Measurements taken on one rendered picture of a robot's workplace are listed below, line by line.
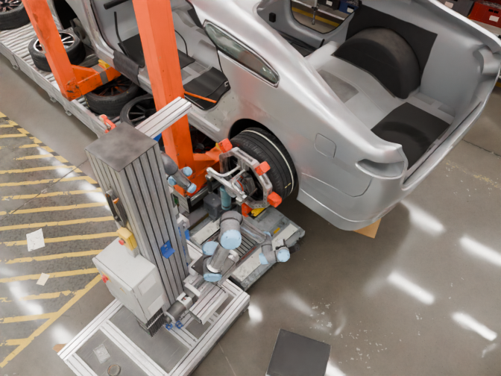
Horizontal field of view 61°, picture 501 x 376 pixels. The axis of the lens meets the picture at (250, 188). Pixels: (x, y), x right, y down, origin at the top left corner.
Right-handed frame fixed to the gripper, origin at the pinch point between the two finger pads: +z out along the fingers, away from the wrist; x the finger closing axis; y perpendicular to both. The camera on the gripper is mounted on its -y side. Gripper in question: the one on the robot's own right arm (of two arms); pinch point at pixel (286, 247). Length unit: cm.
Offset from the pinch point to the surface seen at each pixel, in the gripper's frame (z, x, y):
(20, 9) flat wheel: 268, -378, 288
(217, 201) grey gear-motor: 80, -44, 53
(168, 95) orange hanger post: -17, -123, 52
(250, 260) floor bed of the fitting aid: 80, 15, 37
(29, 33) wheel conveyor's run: 270, -341, 286
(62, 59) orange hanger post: 109, -223, 176
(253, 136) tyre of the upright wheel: 28, -87, 4
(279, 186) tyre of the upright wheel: 24.8, -42.9, -5.9
